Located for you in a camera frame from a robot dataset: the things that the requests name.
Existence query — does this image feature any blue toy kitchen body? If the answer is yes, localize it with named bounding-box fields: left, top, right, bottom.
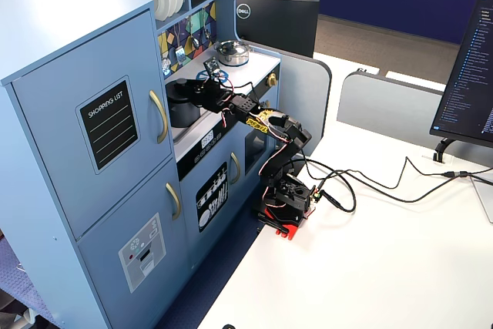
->
left=0, top=0, right=282, bottom=329

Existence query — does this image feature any oven door with window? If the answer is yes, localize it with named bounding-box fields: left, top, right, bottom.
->
left=243, top=123, right=279, bottom=180

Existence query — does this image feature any dark gray pot lid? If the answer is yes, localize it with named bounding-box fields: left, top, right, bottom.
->
left=166, top=78, right=198, bottom=103

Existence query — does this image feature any black Dell monitor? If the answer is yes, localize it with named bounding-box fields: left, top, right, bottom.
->
left=234, top=0, right=320, bottom=59

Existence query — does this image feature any fridge door with dispenser decal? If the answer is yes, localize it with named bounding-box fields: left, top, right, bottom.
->
left=76, top=158, right=190, bottom=329

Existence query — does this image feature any steel toy spatula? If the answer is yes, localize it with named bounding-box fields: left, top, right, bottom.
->
left=174, top=23, right=186, bottom=65

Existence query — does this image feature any shiny steel pan lid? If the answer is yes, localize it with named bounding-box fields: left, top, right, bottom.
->
left=213, top=39, right=249, bottom=56

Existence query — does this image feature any gray rounded desk divider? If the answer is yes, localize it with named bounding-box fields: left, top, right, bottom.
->
left=276, top=51, right=333, bottom=146
left=337, top=70, right=444, bottom=147

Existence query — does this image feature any fridge door with shopping list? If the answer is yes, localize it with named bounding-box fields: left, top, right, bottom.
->
left=10, top=8, right=173, bottom=240

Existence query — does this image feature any steel toy skimmer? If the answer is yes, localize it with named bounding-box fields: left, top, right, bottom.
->
left=161, top=35, right=172, bottom=76

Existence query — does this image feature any monitor showing code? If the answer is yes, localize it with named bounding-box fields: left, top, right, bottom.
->
left=429, top=0, right=493, bottom=149

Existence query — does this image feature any gold dishwasher door handle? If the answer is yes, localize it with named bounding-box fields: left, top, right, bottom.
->
left=229, top=151, right=242, bottom=186

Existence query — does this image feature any silver metal stand plate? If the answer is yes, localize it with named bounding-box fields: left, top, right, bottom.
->
left=471, top=174, right=493, bottom=224

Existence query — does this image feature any dishwasher door with rack decal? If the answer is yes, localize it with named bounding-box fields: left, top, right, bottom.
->
left=179, top=139, right=250, bottom=267

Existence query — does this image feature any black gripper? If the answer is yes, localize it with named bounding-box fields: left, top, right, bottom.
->
left=185, top=79, right=234, bottom=112

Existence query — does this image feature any gold fridge door handle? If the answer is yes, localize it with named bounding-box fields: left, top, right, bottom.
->
left=149, top=89, right=169, bottom=144
left=165, top=182, right=182, bottom=221

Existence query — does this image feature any small wrist camera board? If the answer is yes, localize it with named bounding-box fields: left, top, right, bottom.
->
left=203, top=57, right=222, bottom=76

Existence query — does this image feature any dark gray toy pot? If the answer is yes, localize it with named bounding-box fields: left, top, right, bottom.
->
left=165, top=88, right=202, bottom=129

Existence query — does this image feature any red table clamp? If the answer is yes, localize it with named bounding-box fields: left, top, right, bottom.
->
left=265, top=205, right=310, bottom=242

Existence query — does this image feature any black cable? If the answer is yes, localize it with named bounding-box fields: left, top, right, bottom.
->
left=300, top=155, right=493, bottom=203
left=304, top=159, right=357, bottom=213

